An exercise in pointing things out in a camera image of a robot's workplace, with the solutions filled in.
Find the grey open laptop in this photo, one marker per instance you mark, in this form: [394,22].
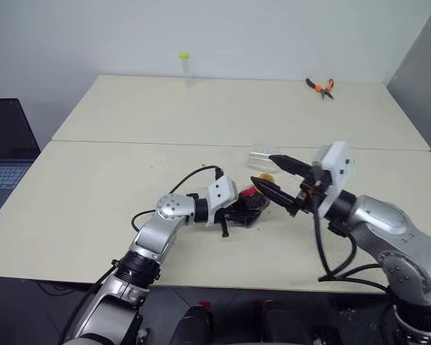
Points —
[5,143]

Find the orange black pliers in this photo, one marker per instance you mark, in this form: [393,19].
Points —
[322,87]

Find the dark rounded shape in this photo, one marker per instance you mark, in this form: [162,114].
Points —
[194,325]

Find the grey partition panel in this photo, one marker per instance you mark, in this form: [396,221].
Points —
[422,82]

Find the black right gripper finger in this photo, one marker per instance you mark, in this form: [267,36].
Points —
[276,194]
[292,164]

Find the clear tube yellow-green cap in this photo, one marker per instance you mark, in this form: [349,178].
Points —
[185,70]

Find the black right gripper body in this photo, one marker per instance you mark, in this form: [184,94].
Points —
[314,188]

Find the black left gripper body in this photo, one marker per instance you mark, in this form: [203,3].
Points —
[233,214]

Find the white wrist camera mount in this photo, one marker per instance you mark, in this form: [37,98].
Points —
[335,161]
[221,192]

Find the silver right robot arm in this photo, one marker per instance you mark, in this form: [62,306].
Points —
[398,230]

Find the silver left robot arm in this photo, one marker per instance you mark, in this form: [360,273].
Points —
[149,240]

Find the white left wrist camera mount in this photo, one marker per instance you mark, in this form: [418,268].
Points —
[221,192]

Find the clear plastic container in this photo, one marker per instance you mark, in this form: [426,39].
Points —
[260,156]

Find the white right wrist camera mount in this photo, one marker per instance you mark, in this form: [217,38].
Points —
[335,161]

